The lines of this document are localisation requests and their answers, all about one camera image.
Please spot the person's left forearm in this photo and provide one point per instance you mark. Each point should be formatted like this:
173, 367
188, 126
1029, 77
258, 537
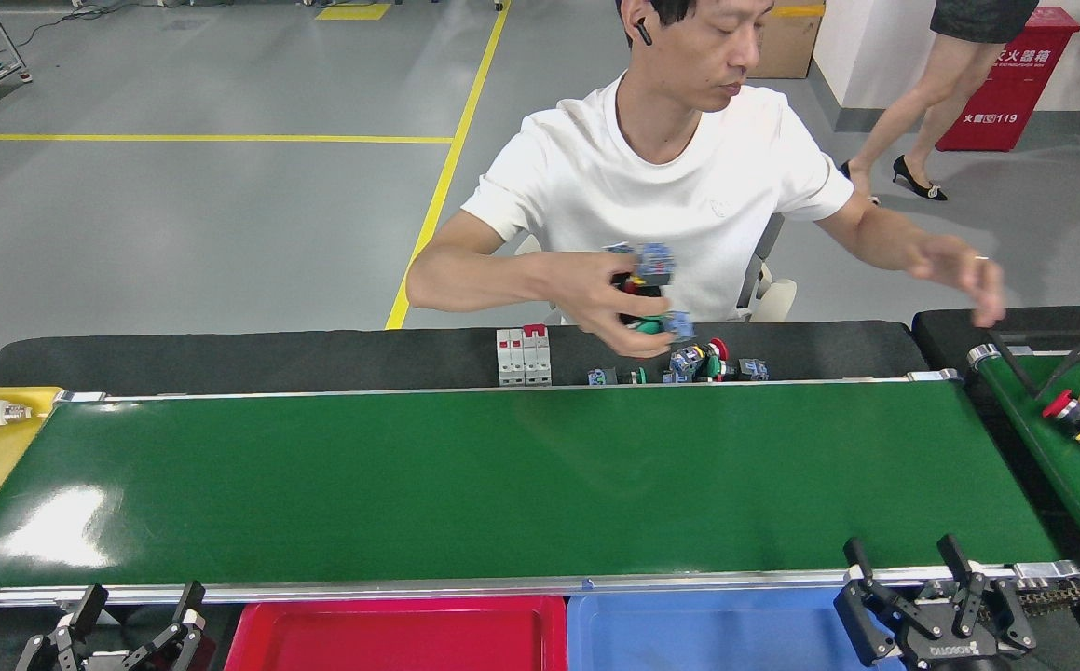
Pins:
875, 238

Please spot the red fire extinguisher box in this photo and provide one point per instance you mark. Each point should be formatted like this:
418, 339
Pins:
1015, 93

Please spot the blue plastic bin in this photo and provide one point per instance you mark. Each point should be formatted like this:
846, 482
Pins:
707, 638

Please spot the person's right hand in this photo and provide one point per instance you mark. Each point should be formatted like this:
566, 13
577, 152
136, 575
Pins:
595, 298

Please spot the cardboard box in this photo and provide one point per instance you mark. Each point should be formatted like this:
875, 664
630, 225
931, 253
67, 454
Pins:
786, 47

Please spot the small green push button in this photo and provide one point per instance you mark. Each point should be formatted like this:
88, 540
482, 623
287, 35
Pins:
637, 376

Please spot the red plastic bin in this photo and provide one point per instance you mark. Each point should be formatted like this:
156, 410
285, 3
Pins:
390, 643

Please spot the white circuit breaker red toggles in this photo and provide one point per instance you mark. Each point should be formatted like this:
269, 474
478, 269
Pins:
537, 359

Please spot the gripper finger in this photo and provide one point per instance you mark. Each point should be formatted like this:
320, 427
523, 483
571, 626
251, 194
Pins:
181, 643
55, 648

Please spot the black earbud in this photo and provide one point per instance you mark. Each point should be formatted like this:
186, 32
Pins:
642, 33

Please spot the person's right forearm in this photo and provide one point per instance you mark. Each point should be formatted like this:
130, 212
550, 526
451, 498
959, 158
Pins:
484, 280

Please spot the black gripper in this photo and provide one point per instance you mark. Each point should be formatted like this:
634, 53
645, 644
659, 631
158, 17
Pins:
950, 650

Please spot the narrow green conveyor belt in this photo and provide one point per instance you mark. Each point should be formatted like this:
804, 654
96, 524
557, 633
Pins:
1052, 458

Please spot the white circuit breaker grey toggles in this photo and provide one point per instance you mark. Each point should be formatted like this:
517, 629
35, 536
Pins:
510, 359

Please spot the standing person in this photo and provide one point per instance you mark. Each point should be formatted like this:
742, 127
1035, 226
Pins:
982, 19

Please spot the seated person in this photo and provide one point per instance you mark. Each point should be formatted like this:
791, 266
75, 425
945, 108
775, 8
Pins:
670, 186

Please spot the person's left hand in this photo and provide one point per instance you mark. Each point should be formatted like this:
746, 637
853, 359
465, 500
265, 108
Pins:
959, 270

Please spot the long green conveyor belt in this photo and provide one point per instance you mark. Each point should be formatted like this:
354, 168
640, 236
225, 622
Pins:
502, 485

